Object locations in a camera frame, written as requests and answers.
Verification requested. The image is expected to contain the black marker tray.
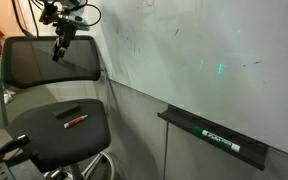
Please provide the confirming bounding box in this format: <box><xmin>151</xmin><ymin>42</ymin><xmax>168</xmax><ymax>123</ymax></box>
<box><xmin>157</xmin><ymin>104</ymin><xmax>269</xmax><ymax>172</ymax></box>

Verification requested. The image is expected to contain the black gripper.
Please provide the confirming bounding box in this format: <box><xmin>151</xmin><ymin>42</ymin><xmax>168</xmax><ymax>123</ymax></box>
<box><xmin>52</xmin><ymin>20</ymin><xmax>78</xmax><ymax>63</ymax></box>

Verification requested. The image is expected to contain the red whiteboard marker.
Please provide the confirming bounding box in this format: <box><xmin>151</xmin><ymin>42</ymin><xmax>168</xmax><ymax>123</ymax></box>
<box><xmin>63</xmin><ymin>114</ymin><xmax>89</xmax><ymax>129</ymax></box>

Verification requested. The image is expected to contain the black whiteboard eraser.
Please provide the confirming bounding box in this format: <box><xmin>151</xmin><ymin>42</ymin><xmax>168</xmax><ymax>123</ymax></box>
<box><xmin>52</xmin><ymin>103</ymin><xmax>81</xmax><ymax>120</ymax></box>

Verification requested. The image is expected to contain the green whiteboard marker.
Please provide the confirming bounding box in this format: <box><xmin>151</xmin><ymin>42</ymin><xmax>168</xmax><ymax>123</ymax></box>
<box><xmin>192</xmin><ymin>125</ymin><xmax>242</xmax><ymax>154</ymax></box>

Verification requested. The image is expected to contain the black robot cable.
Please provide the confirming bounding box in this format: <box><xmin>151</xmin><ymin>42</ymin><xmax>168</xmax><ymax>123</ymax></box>
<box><xmin>68</xmin><ymin>2</ymin><xmax>103</xmax><ymax>28</ymax></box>

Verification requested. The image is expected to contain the black clamp with orange handle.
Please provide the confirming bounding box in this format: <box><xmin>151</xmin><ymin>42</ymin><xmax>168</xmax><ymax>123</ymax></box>
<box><xmin>0</xmin><ymin>134</ymin><xmax>30</xmax><ymax>170</ymax></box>

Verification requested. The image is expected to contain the black mesh office chair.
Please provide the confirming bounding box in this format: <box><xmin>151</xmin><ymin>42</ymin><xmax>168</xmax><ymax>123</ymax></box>
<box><xmin>0</xmin><ymin>35</ymin><xmax>116</xmax><ymax>180</ymax></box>

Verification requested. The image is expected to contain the whiteboard panel with green writing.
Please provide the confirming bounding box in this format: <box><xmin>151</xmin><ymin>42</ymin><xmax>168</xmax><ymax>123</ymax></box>
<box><xmin>68</xmin><ymin>0</ymin><xmax>288</xmax><ymax>161</ymax></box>

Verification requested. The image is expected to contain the black hanging cable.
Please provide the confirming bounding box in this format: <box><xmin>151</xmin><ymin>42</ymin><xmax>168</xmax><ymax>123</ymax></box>
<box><xmin>27</xmin><ymin>0</ymin><xmax>40</xmax><ymax>38</ymax></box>
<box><xmin>11</xmin><ymin>0</ymin><xmax>36</xmax><ymax>38</ymax></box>

